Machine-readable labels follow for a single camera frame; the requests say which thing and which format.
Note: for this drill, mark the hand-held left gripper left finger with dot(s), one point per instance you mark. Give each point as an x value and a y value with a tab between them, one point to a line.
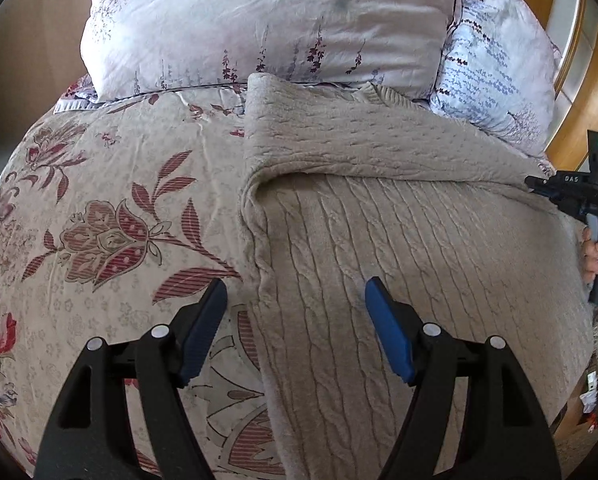
199	347

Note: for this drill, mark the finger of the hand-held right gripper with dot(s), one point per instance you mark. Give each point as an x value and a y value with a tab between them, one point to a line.
541	185

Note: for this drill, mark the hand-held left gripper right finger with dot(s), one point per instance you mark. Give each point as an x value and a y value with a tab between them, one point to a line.
391	330

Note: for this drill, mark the floral bedspread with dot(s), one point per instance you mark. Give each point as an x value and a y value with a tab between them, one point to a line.
114	260

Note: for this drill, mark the wooden headboard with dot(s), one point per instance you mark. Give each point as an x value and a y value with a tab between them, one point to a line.
576	60

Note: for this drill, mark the white pillow with blue print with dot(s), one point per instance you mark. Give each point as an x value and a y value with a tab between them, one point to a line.
494	60

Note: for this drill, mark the small white packet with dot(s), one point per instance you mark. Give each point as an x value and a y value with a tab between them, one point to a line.
590	400

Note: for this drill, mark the pink floral pillow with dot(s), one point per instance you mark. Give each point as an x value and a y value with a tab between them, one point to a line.
269	20

